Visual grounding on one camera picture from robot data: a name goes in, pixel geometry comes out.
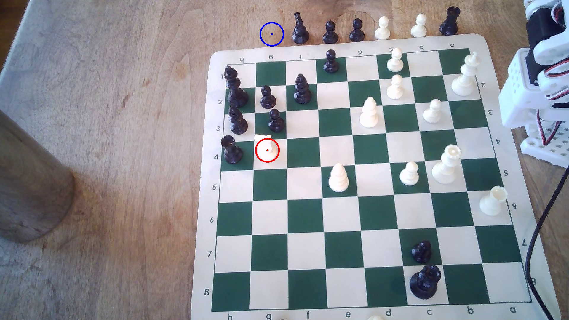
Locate green and cream chess mat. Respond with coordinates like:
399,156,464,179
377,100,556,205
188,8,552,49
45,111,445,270
191,33,562,320

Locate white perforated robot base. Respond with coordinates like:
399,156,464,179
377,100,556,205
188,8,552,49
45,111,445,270
520,122,569,169

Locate white bishop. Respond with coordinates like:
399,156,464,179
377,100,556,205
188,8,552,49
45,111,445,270
328,163,349,193
359,96,380,129

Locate black pawn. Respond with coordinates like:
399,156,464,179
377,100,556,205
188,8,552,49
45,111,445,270
268,109,285,132
260,85,276,109
349,18,365,42
412,240,433,264
323,49,340,74
322,20,339,44

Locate white queen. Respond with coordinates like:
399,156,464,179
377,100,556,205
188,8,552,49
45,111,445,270
431,144,462,185

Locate black cable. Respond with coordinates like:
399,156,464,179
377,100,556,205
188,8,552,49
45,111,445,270
525,164,569,320

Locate red and black servo wires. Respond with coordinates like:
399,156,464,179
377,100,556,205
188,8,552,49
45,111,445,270
536,60,569,145

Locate white pawn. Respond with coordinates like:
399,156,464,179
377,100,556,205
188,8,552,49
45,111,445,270
374,17,391,41
386,75,404,100
387,47,404,73
423,99,443,124
399,161,419,186
411,14,428,38

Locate black bishop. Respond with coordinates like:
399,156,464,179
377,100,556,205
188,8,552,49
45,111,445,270
228,106,249,135
293,74,312,105

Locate white king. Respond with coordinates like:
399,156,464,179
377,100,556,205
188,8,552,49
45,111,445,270
451,52,481,97

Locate black king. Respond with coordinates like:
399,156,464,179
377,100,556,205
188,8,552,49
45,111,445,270
223,66,249,108

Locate black queen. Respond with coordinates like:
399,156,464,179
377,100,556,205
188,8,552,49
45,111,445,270
409,265,442,299

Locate white rook with flat top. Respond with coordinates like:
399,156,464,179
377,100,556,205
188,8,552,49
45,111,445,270
254,133,280,163

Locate round wooden post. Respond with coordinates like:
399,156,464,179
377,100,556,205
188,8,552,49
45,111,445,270
0,109,75,244

